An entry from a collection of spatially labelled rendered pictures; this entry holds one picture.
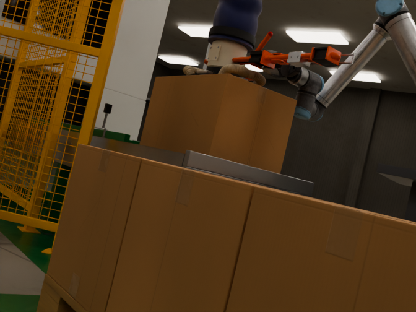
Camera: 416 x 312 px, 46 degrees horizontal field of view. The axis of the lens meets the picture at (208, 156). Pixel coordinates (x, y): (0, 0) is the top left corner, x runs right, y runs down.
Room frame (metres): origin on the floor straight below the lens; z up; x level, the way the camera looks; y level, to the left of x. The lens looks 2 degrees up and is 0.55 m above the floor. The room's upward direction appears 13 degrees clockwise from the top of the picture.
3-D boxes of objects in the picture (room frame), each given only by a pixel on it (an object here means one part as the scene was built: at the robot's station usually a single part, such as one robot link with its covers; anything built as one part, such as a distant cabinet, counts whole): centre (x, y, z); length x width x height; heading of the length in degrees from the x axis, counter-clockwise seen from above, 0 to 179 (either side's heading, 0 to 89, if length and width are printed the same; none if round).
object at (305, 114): (2.32, -0.39, 0.96); 0.12 x 0.09 x 0.12; 151
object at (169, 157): (2.77, 0.76, 0.50); 2.31 x 0.05 x 0.19; 37
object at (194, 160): (2.02, -0.20, 0.58); 0.70 x 0.03 x 0.06; 127
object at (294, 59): (1.95, -0.27, 1.07); 0.07 x 0.07 x 0.04; 38
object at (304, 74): (2.25, -0.32, 1.08); 0.09 x 0.05 x 0.10; 37
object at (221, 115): (2.31, 0.01, 0.75); 0.60 x 0.40 x 0.40; 35
